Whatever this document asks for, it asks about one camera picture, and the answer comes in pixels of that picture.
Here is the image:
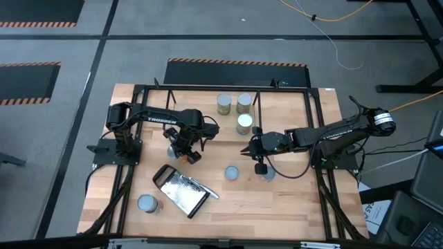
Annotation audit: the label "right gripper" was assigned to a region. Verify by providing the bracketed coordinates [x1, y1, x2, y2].
[241, 127, 291, 176]

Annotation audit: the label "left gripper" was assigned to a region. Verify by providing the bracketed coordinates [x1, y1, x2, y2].
[163, 126, 204, 165]

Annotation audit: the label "short yellow pineapple rings can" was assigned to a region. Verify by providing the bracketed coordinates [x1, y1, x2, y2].
[224, 165, 240, 181]

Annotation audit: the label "tall tomatoes can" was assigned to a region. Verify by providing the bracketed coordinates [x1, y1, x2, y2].
[235, 113, 254, 136]

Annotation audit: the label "short diced tomatoes can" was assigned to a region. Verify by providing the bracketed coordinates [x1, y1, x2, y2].
[261, 165, 277, 183]

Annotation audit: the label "tall green oranges can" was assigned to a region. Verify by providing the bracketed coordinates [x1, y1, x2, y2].
[235, 92, 253, 115]

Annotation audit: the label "tall green pears can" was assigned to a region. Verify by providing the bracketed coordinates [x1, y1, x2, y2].
[216, 93, 233, 116]

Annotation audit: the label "short oranges can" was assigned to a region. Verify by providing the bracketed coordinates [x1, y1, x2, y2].
[136, 194, 161, 214]

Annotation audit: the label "black mesh basket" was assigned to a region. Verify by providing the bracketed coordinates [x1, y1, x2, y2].
[152, 164, 211, 219]

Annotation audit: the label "black mat hazard-striped edge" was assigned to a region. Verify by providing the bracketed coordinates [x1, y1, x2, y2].
[0, 0, 85, 28]
[163, 57, 311, 89]
[0, 61, 62, 107]

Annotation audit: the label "white printed paper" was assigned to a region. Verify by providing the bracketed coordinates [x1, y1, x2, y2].
[359, 199, 392, 236]

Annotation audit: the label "black crossbeam silver brackets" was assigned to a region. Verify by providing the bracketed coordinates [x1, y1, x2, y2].
[0, 234, 381, 249]

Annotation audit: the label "black box case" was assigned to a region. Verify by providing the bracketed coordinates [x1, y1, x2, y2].
[375, 190, 443, 249]

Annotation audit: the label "dark chair base leg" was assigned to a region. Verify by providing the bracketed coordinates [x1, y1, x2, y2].
[0, 151, 27, 167]

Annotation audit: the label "grey case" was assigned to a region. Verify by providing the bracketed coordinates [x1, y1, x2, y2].
[410, 110, 443, 215]

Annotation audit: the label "black device blue light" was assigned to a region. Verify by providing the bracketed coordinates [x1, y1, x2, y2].
[424, 127, 443, 156]

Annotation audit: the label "black keyboard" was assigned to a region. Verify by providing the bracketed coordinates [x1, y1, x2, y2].
[410, 221, 443, 249]

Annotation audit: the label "silver peeler black handle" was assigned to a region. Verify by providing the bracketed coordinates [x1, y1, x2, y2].
[189, 176, 220, 201]

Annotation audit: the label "black metal rig frame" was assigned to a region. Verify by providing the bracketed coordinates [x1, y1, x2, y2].
[81, 77, 370, 243]

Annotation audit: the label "thin white cable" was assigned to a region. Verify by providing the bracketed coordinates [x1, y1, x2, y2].
[293, 0, 365, 71]

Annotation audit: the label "black desk frame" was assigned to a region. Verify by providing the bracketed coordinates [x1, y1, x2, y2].
[347, 0, 443, 94]

